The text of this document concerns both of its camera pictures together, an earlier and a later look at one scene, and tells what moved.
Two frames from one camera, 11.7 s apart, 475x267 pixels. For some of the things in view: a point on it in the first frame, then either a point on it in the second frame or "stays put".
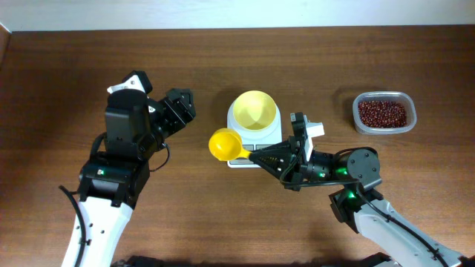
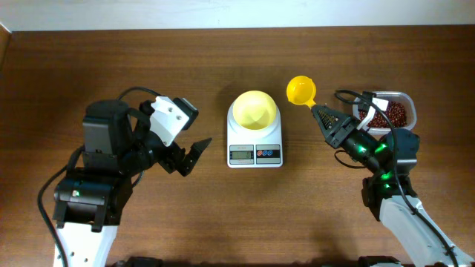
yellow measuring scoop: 225,144 to 301,90
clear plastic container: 377,113 stays put
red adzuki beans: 382,114 stays put
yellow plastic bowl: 254,110 stays put
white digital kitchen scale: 253,139 stays put
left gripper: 185,113 to 170,161
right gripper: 290,162 to 348,124
